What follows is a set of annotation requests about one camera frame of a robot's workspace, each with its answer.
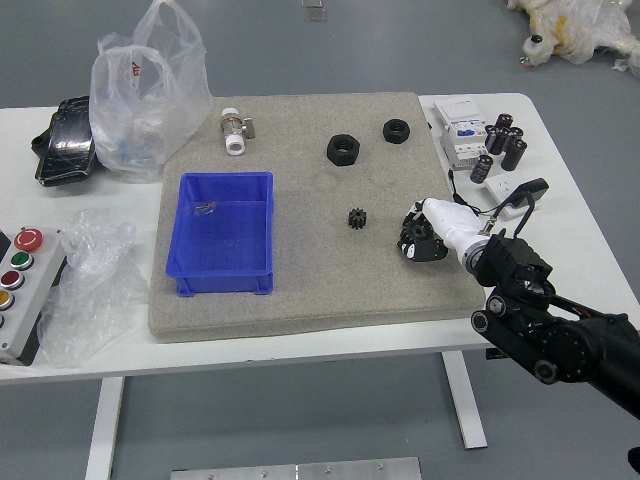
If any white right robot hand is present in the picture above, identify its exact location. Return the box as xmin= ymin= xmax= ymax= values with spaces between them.
xmin=397 ymin=197 xmax=490 ymax=263

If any blue plastic box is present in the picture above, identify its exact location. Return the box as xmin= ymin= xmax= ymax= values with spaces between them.
xmin=165 ymin=171 xmax=275 ymax=297

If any small black hex nut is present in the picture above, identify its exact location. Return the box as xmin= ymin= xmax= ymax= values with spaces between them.
xmin=382 ymin=118 xmax=412 ymax=145

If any big black hex nut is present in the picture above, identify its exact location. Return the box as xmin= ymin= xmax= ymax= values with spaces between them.
xmin=326 ymin=133 xmax=361 ymax=166

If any grey button control box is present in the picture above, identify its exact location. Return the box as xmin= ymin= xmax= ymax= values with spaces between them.
xmin=0 ymin=227 xmax=69 ymax=367

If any white power socket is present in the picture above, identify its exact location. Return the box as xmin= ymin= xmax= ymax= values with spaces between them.
xmin=482 ymin=174 xmax=541 ymax=220

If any black power adapter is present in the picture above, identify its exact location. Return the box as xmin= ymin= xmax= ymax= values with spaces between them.
xmin=508 ymin=177 xmax=550 ymax=207

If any white circuit breaker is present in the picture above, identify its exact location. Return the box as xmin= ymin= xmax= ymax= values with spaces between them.
xmin=432 ymin=98 xmax=494 ymax=170

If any grey-brown foam mat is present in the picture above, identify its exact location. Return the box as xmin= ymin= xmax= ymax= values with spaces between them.
xmin=147 ymin=91 xmax=487 ymax=345

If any white table leg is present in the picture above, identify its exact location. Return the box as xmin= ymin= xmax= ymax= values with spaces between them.
xmin=84 ymin=377 xmax=125 ymax=480
xmin=440 ymin=351 xmax=488 ymax=450

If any plastic-wrapped plush toy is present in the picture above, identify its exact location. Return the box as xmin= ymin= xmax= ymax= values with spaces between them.
xmin=504 ymin=0 xmax=640 ymax=79

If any brass valve with white fittings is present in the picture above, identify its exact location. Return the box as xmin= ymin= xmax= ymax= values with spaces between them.
xmin=219 ymin=108 xmax=257 ymax=156

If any silver metal plate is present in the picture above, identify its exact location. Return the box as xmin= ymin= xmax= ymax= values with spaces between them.
xmin=169 ymin=456 xmax=422 ymax=480

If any clear plastic shopping bag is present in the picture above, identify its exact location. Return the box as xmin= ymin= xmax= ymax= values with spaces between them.
xmin=88 ymin=0 xmax=215 ymax=184

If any crumpled clear plastic film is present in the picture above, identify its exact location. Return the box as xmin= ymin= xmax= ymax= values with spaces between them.
xmin=37 ymin=208 xmax=151 ymax=369

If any black plastic tray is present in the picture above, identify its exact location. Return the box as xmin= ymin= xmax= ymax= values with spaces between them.
xmin=31 ymin=95 xmax=99 ymax=188

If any red emergency stop button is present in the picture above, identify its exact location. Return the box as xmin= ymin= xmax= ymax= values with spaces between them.
xmin=13 ymin=228 xmax=45 ymax=253

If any black adapter cord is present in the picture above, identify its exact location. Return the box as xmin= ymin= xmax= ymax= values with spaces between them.
xmin=447 ymin=169 xmax=516 ymax=220

